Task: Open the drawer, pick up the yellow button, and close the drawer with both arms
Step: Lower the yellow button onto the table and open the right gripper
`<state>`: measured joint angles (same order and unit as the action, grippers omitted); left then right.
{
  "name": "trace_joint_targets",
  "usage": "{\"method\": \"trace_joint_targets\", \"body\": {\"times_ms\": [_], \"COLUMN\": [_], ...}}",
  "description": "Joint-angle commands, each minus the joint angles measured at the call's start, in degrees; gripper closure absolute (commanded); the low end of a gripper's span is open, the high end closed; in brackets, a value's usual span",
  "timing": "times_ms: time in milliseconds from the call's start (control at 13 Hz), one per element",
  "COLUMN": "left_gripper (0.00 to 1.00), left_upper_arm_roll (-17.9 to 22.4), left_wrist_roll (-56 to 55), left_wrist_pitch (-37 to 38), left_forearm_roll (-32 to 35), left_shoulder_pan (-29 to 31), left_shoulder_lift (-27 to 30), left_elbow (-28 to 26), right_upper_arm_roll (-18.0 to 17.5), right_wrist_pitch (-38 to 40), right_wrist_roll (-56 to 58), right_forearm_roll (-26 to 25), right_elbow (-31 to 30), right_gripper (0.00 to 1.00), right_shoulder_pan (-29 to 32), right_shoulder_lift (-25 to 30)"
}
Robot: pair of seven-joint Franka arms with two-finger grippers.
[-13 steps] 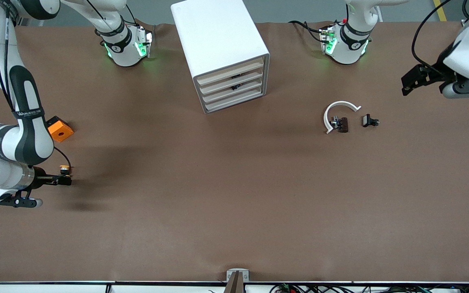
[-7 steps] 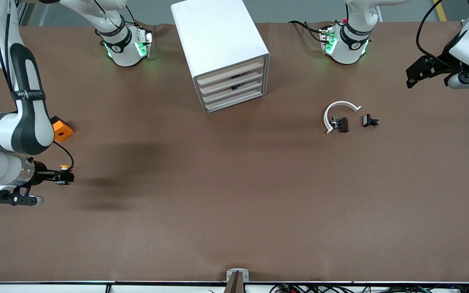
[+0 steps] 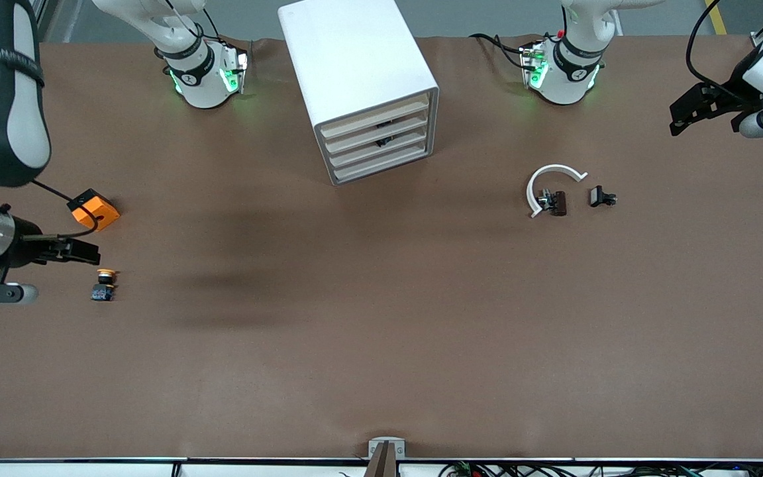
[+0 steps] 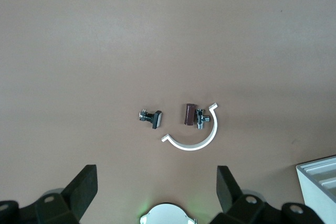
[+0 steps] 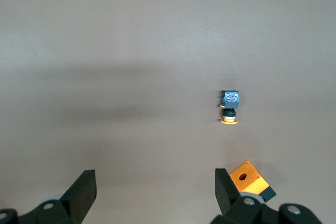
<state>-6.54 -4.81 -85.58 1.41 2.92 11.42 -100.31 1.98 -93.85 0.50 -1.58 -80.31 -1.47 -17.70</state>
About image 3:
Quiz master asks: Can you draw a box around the orange push button blue body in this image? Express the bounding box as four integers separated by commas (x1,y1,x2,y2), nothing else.
91,268,119,302

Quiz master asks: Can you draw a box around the orange block with black corner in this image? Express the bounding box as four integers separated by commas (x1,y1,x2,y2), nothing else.
67,188,121,232

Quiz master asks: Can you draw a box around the brown table mat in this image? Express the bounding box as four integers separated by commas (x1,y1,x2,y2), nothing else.
0,33,763,462

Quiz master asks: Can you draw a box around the brown pole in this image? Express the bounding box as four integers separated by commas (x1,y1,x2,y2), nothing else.
363,443,401,477

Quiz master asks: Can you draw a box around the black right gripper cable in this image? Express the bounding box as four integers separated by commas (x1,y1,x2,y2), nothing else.
30,179,101,238

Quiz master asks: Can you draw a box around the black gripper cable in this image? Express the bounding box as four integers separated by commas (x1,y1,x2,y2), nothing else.
30,179,101,238
685,0,763,107

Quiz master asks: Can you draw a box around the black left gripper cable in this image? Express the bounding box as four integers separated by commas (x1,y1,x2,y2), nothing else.
685,0,763,107

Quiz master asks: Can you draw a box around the white half-ring clamp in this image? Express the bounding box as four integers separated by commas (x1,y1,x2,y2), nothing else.
526,164,588,219

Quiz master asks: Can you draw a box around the black base cable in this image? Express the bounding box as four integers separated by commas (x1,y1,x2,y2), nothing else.
471,33,529,70

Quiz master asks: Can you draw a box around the white table edge rail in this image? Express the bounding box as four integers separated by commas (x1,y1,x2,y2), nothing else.
0,456,763,477

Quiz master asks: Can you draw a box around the grey metal bracket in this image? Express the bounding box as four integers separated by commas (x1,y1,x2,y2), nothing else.
368,437,406,459

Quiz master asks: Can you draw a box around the cable bundle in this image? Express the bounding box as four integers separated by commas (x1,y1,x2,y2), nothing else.
438,462,763,477

